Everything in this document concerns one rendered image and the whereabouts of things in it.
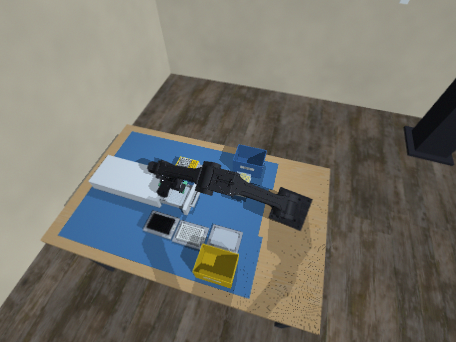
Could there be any yellow open bin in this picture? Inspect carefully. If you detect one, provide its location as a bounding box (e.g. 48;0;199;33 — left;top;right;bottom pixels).
193;244;239;289

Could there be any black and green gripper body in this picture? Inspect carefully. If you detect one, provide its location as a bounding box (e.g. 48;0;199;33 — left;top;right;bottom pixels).
170;178;186;192

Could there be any blue open-top box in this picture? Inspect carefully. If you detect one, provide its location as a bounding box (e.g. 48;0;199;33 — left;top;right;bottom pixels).
233;144;267;179

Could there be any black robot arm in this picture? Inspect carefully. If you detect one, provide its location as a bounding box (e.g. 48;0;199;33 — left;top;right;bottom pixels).
147;160;302;223

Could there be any blue bench mat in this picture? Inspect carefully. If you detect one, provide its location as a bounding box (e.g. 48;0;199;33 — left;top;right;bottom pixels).
58;131;265;299

